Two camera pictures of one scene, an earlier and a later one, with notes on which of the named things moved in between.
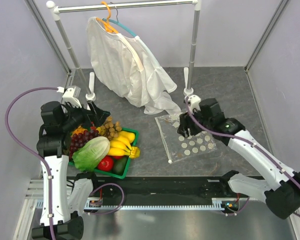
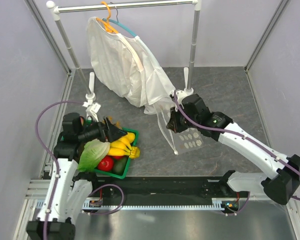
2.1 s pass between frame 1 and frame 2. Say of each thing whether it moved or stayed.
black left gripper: moved
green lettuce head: stayed
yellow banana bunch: stayed
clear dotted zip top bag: moved
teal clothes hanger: stayed
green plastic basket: stayed
